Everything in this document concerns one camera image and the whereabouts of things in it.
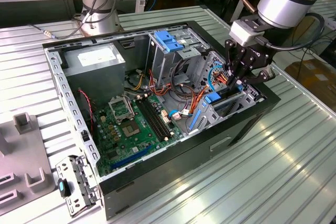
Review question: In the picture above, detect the metal slat rack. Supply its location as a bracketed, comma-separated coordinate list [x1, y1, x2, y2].
[301, 0, 336, 49]

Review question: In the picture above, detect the black camera cable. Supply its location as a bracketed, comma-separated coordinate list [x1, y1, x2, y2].
[254, 12, 326, 51]

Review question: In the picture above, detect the metal card retention bracket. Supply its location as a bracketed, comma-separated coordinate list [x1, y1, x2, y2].
[55, 155, 102, 218]

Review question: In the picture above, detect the black RAM slot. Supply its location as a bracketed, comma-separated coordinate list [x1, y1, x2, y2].
[135, 97, 169, 142]
[143, 97, 174, 137]

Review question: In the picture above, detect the flat brown cardboard box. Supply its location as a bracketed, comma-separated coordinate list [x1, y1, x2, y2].
[285, 60, 336, 109]

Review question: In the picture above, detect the black open PC case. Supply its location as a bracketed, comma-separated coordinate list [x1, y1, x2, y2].
[41, 20, 281, 221]

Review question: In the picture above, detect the grey optical drive cage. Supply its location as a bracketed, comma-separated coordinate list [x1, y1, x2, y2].
[145, 26, 211, 90]

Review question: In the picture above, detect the black cable with metal connector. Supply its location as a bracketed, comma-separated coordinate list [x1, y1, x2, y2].
[28, 11, 91, 40]

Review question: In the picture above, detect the grey parts rack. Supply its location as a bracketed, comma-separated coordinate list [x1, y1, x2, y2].
[0, 112, 56, 208]

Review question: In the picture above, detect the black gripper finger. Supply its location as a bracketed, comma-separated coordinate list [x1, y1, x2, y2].
[235, 60, 276, 91]
[224, 39, 249, 88]

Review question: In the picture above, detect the blue data wire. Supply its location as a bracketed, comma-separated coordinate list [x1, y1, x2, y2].
[208, 60, 224, 94]

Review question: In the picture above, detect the green motherboard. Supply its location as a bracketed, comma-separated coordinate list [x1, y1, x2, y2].
[93, 94, 184, 177]

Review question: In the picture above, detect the blue expansion slot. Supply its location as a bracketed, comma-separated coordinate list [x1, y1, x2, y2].
[110, 144, 153, 171]

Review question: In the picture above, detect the orange black wire bundle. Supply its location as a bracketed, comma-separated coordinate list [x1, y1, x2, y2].
[148, 69, 209, 116]

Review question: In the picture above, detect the grey power supply unit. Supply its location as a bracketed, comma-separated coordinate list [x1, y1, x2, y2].
[62, 43, 127, 109]

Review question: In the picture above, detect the hard disk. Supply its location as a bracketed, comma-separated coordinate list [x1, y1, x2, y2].
[188, 83, 245, 130]

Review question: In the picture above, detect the red black fan wire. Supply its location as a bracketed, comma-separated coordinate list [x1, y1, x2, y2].
[77, 89, 95, 133]

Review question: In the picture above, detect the CPU socket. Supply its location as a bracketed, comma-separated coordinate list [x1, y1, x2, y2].
[120, 120, 143, 140]

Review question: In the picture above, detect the orange red power wire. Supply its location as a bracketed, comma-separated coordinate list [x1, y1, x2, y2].
[213, 69, 232, 86]

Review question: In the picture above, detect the grey metal disk bay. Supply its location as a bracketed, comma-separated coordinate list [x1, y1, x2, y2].
[187, 50, 265, 137]

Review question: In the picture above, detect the yellow black wire bundle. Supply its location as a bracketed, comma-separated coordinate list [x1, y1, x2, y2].
[131, 73, 145, 91]

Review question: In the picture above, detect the metal socket cover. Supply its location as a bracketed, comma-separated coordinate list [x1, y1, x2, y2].
[108, 97, 136, 124]

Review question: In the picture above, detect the white connector with blue wire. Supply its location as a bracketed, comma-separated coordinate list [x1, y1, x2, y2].
[167, 108, 190, 121]

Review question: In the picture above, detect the blue plastic drive latch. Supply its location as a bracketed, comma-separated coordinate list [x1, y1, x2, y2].
[154, 31, 184, 53]

